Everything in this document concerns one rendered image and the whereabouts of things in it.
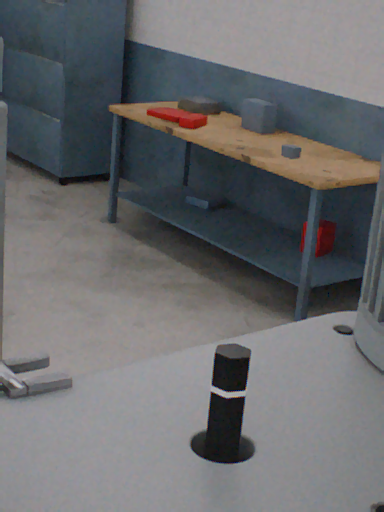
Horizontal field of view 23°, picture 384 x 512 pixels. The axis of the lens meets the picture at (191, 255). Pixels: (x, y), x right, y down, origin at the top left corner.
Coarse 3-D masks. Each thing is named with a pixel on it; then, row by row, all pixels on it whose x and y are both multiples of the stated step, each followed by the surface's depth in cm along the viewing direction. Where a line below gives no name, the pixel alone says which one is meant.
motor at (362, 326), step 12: (372, 216) 66; (372, 228) 66; (372, 240) 65; (372, 252) 65; (372, 264) 66; (372, 276) 64; (372, 288) 64; (360, 300) 69; (372, 300) 65; (360, 312) 67; (372, 312) 65; (360, 324) 66; (372, 324) 65; (360, 336) 66; (372, 336) 64; (360, 348) 66; (372, 348) 64; (372, 360) 64
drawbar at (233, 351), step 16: (224, 352) 51; (240, 352) 51; (224, 368) 50; (240, 368) 50; (224, 384) 51; (240, 384) 51; (224, 400) 51; (240, 400) 51; (224, 416) 51; (240, 416) 52; (208, 432) 52; (224, 432) 52; (240, 432) 52; (208, 448) 52; (224, 448) 52
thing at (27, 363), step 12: (12, 360) 59; (24, 360) 59; (36, 360) 59; (48, 360) 60; (0, 372) 57; (12, 372) 58; (24, 372) 59; (60, 372) 58; (0, 384) 56; (12, 384) 56; (24, 384) 56; (36, 384) 56; (48, 384) 57; (60, 384) 57; (12, 396) 56
